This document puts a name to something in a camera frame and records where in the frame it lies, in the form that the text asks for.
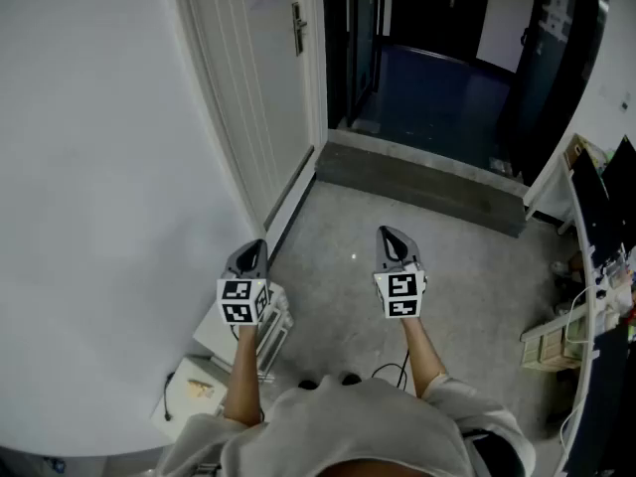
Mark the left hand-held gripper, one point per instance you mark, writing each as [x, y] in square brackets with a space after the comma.
[243, 300]

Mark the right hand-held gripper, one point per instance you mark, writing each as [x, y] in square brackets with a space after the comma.
[401, 293]

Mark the person's left forearm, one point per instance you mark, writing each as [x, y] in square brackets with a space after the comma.
[243, 375]

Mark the person's right forearm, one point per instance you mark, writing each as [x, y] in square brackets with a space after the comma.
[422, 356]

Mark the grey stone door step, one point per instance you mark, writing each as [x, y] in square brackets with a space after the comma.
[417, 187]

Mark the white door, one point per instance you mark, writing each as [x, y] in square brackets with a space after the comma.
[258, 107]

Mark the black corridor door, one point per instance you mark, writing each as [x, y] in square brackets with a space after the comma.
[442, 13]

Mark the person's right black shoe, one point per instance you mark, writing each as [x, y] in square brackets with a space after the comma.
[351, 379]

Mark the person's black shoe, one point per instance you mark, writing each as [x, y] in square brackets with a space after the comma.
[308, 385]
[351, 379]

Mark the person's left black shoe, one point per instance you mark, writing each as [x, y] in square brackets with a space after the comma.
[308, 385]

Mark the white flat box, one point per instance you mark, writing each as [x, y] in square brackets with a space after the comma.
[189, 405]

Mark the person's grey shirt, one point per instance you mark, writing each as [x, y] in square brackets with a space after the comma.
[348, 425]

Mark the wooden crate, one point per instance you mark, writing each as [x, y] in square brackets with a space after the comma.
[549, 348]

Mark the white shelf rack with items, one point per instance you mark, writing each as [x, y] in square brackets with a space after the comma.
[584, 246]

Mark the black monitor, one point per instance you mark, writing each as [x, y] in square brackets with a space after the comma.
[603, 211]

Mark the black waist pack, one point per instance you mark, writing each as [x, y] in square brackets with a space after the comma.
[497, 457]

